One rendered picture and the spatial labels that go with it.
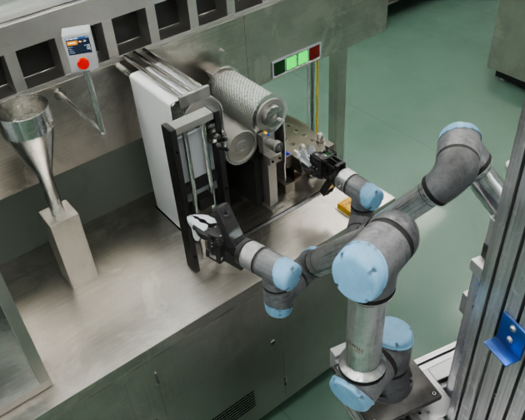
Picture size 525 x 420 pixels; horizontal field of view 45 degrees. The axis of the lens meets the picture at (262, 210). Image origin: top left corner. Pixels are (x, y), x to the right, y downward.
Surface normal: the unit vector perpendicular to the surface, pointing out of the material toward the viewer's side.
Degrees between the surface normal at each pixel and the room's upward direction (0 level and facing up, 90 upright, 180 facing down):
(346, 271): 82
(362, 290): 82
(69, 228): 90
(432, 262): 0
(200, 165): 90
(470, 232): 0
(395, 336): 8
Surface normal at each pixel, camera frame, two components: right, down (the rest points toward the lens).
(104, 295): -0.06, -0.76
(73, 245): 0.62, 0.48
